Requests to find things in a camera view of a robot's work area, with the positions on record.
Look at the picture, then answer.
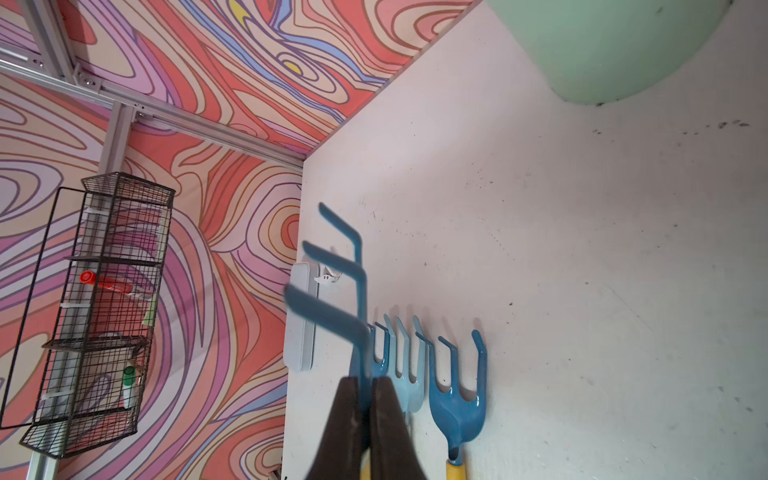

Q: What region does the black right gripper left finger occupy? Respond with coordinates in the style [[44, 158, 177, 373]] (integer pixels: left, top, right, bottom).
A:
[[306, 377, 366, 480]]

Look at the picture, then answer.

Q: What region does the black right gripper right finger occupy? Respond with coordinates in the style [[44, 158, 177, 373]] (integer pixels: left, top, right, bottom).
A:
[[369, 377, 426, 480]]

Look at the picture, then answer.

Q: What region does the light blue rake pale handle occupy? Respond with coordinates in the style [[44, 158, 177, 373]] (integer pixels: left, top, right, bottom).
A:
[[384, 315, 427, 415]]

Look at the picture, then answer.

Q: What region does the grey flat case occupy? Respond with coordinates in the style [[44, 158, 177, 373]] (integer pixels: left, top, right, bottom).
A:
[[283, 262, 319, 372]]

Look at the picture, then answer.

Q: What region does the white plastic clip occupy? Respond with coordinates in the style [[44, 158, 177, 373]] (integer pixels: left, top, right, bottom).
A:
[[314, 265, 342, 285]]

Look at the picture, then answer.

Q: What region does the green capped marker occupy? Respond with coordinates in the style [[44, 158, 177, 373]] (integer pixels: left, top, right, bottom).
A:
[[121, 364, 137, 410]]

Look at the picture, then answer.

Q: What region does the red capped marker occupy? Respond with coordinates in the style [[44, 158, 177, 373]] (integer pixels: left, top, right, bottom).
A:
[[79, 270, 133, 295]]

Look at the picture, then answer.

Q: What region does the mint green pen cup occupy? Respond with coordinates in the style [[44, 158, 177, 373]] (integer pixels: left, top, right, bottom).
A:
[[489, 0, 732, 105]]

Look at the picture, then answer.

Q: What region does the black wire side basket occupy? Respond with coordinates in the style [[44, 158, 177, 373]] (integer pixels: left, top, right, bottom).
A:
[[2, 172, 175, 460]]

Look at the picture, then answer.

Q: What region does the aluminium frame post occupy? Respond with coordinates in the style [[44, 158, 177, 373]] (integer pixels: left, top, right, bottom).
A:
[[1, 1, 306, 173]]

